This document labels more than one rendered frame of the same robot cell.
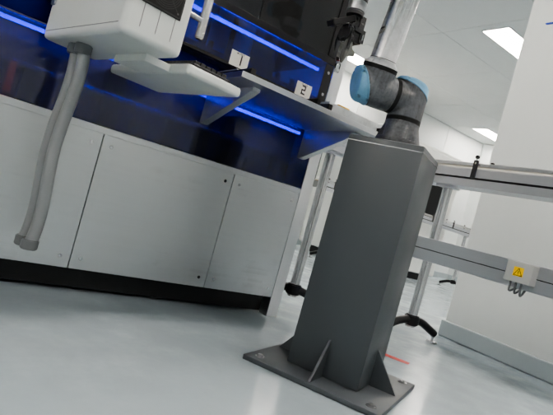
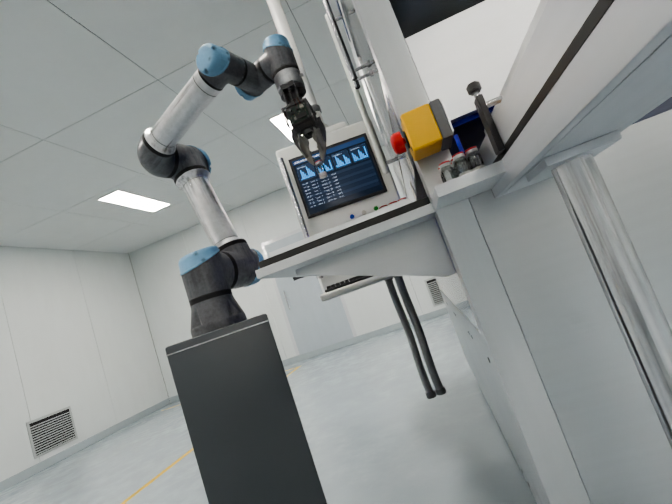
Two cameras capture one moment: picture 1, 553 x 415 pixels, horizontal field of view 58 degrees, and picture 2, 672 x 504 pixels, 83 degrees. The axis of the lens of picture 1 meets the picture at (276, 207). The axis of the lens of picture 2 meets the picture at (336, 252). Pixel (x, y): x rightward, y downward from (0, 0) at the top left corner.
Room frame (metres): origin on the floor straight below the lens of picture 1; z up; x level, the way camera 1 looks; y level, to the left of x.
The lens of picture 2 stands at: (2.70, -0.79, 0.76)
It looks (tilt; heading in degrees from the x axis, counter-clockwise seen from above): 7 degrees up; 136
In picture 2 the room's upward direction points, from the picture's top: 19 degrees counter-clockwise
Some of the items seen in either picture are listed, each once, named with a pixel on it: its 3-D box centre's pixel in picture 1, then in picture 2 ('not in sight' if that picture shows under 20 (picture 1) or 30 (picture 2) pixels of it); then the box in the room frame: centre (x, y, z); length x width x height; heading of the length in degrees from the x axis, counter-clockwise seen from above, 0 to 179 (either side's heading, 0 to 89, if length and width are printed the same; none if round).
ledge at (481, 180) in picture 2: not in sight; (474, 184); (2.42, -0.15, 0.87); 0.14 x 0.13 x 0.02; 35
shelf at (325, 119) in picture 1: (285, 109); (377, 246); (1.98, 0.07, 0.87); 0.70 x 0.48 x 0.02; 125
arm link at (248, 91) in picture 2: not in sight; (251, 78); (1.93, -0.14, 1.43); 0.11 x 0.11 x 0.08; 16
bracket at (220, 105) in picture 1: (227, 107); not in sight; (1.82, 0.27, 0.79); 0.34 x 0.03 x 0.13; 35
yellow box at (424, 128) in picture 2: not in sight; (425, 132); (2.37, -0.16, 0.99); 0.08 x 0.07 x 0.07; 35
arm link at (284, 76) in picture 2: (356, 8); (290, 83); (2.03, -0.10, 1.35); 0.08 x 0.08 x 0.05
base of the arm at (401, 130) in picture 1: (399, 133); (215, 312); (1.68, -0.33, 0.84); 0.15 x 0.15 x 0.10
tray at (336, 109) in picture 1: (325, 117); (350, 238); (2.04, -0.09, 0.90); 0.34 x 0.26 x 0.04; 35
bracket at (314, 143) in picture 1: (327, 146); (372, 271); (2.11, -0.14, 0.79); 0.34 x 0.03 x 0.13; 35
